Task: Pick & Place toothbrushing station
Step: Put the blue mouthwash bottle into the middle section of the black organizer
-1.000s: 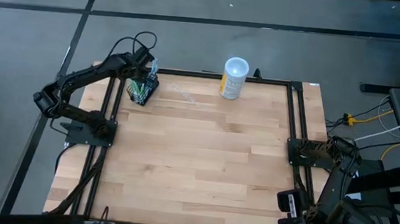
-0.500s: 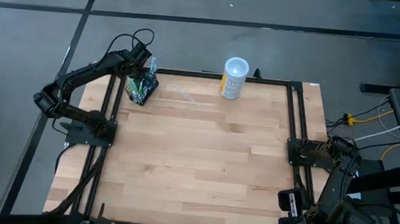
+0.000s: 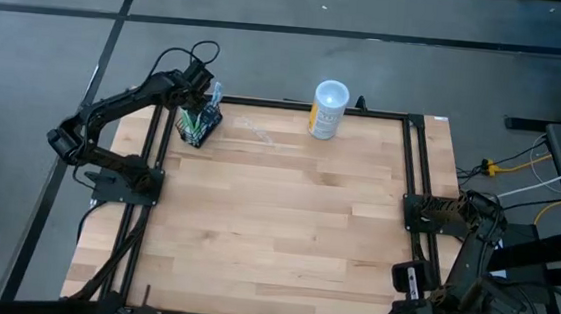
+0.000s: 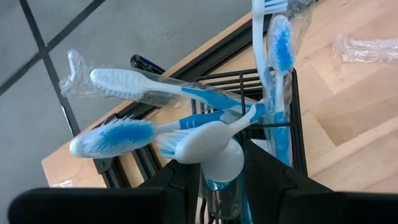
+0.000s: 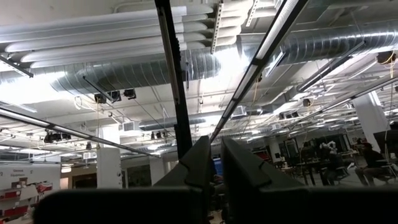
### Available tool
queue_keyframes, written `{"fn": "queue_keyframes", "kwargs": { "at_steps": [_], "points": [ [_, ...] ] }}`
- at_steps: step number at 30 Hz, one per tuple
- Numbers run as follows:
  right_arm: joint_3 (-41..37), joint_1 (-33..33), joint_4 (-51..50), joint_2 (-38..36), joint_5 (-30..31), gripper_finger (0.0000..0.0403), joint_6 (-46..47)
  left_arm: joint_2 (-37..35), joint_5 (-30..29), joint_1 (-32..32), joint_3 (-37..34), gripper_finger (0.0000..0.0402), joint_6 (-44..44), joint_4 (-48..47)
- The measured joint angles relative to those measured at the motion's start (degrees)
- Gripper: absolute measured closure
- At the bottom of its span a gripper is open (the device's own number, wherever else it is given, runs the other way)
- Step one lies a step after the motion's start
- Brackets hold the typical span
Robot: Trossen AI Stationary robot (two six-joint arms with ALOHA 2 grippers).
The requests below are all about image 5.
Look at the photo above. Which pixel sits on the blue lit screen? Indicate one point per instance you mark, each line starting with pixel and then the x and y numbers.
pixel 218 166

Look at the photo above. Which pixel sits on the black aluminium frame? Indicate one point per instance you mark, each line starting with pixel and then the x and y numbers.
pixel 258 59

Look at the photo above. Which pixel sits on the white ceiling pipes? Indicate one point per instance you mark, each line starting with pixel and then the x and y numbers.
pixel 93 34

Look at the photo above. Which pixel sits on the thin silver air duct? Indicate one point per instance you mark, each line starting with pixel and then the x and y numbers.
pixel 168 124

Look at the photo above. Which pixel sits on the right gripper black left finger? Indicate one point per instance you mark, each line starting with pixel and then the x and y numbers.
pixel 174 193

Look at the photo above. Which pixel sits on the person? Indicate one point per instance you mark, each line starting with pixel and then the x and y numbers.
pixel 331 158
pixel 308 155
pixel 373 161

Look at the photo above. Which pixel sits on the large silver air duct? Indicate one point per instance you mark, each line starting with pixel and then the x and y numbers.
pixel 140 71

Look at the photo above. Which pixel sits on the red shelf bins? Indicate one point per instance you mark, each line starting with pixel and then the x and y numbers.
pixel 18 199

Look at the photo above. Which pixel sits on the white square pillar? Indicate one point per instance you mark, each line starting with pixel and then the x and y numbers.
pixel 371 118
pixel 109 165

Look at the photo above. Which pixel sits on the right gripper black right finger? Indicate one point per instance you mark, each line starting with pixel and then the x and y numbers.
pixel 258 193

